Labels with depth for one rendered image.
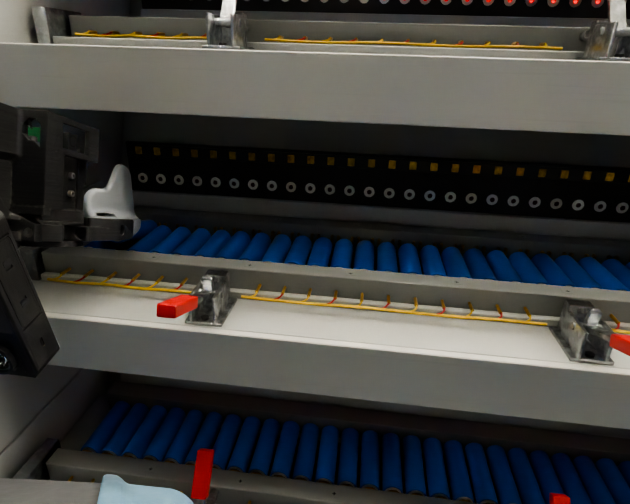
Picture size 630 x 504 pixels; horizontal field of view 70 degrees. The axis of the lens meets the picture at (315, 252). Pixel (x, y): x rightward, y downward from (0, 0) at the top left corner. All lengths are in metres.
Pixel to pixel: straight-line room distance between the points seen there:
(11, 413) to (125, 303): 0.16
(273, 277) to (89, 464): 0.24
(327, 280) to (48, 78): 0.26
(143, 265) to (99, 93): 0.13
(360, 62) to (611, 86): 0.16
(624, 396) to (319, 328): 0.21
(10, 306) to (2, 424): 0.19
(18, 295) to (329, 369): 0.20
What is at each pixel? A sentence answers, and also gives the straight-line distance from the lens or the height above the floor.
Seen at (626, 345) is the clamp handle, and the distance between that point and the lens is 0.31.
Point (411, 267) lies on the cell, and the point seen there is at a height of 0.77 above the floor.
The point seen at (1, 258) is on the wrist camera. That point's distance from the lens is 0.30.
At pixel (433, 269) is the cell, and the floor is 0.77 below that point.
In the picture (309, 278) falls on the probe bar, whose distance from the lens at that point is 0.35.
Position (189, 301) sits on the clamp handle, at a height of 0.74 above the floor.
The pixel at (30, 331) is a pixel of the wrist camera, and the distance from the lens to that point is 0.33.
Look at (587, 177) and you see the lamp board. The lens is 0.50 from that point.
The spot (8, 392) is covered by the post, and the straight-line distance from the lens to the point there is 0.48.
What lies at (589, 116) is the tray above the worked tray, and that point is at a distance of 0.36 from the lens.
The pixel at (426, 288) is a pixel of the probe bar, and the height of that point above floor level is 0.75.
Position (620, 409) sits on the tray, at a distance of 0.38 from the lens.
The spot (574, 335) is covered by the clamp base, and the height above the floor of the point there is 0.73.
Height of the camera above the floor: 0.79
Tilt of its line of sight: 2 degrees down
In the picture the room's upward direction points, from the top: 4 degrees clockwise
